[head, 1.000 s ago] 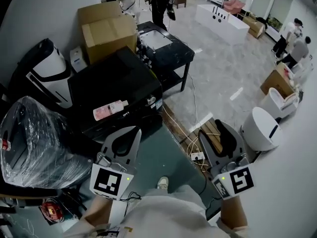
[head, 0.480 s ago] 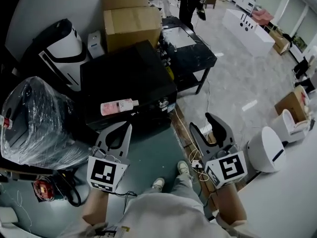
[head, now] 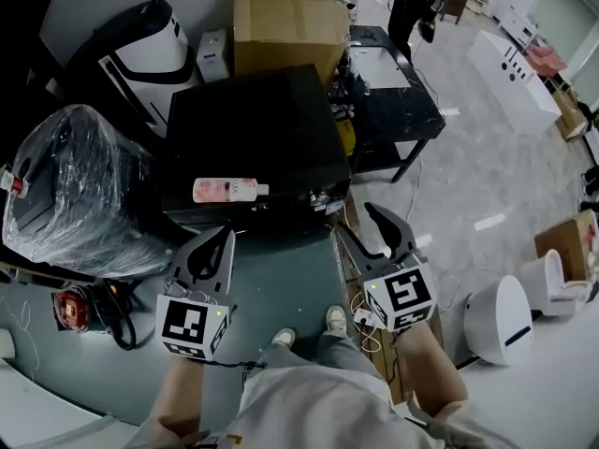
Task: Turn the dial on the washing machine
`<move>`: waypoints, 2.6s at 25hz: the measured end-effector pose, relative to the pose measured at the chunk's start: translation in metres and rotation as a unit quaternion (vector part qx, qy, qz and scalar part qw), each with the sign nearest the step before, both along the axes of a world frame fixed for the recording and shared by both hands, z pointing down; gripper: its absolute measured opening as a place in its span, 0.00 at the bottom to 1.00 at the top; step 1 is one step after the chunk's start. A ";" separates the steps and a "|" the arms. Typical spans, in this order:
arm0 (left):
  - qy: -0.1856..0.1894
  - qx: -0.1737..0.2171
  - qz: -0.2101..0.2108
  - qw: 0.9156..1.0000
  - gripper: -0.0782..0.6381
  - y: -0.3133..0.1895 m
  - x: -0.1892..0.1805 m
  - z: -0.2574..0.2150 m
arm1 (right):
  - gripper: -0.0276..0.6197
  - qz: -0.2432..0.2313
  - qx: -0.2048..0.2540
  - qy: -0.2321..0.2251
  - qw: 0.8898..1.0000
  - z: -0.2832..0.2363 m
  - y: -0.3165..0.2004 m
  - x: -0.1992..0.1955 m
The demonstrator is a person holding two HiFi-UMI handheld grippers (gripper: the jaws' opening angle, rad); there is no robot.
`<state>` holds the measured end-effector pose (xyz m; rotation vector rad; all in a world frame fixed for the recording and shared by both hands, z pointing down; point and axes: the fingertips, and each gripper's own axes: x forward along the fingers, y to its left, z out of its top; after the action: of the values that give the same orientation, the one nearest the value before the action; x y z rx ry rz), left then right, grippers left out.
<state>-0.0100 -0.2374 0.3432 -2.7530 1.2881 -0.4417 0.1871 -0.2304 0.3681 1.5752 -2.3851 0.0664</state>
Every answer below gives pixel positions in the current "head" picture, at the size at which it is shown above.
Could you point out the wooden pallet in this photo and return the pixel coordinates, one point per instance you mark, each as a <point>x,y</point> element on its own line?
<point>384,363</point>

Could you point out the wooden desk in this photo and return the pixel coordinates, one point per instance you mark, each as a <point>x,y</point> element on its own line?
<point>461,3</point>

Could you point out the pink detergent bottle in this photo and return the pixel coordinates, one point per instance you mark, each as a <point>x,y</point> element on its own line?
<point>224,190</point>

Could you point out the white power plug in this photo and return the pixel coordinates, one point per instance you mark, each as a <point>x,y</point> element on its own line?
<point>363,317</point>

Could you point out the long white cabinet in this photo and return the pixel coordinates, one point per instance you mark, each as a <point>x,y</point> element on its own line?
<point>512,80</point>

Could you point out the person's grey trousers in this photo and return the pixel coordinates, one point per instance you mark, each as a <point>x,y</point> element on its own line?
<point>327,353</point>

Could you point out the person's shoe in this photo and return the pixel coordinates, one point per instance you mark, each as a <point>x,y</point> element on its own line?
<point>336,318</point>
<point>283,337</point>

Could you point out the small white box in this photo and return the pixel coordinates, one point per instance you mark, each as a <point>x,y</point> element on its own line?
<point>213,56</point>

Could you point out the round white bin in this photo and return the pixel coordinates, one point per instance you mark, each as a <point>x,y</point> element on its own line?
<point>501,321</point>

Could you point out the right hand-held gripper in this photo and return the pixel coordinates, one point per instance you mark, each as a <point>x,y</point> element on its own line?
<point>402,297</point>

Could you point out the person's left shoe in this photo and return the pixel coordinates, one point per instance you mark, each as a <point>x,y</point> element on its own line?
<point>283,337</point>

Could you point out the red and white cap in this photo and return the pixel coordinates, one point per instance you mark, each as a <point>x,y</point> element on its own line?
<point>13,183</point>

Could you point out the pink cloth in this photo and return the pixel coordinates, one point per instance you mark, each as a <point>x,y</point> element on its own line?
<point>546,59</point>

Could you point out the black table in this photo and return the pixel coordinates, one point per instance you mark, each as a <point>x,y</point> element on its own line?
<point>398,105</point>

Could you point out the white shelf unit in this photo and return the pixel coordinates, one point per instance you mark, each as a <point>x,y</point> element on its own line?
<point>517,24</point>

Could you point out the white and black appliance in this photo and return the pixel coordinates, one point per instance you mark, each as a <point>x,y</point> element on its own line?
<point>140,59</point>

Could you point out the yellow container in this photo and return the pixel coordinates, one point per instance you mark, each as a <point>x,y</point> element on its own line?
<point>347,136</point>

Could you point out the black washing machine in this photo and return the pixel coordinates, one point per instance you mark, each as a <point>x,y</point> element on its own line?
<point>252,129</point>

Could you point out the open cardboard box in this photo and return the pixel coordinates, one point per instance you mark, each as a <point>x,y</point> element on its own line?
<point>568,243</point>

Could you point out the small cardboard box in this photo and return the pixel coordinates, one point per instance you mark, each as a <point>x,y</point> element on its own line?
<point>571,117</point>

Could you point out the person's left forearm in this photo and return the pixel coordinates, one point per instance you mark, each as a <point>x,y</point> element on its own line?
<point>180,391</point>

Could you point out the person's right shoe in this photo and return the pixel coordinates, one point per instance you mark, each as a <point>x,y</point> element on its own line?
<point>336,318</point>

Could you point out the plastic-wrapped grey machine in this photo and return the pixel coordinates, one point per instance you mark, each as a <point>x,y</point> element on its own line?
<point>79,190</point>

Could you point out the red power device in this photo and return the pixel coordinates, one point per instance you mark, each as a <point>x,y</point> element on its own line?
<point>71,309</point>

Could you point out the person's white shirt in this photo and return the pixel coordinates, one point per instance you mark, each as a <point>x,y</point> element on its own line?
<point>309,409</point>

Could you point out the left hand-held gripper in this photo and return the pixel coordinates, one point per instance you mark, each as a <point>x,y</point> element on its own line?
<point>183,326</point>

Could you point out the large cardboard box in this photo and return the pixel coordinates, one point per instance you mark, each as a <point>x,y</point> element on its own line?
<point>285,35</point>

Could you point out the person's right forearm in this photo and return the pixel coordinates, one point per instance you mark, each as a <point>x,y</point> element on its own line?
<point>428,367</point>

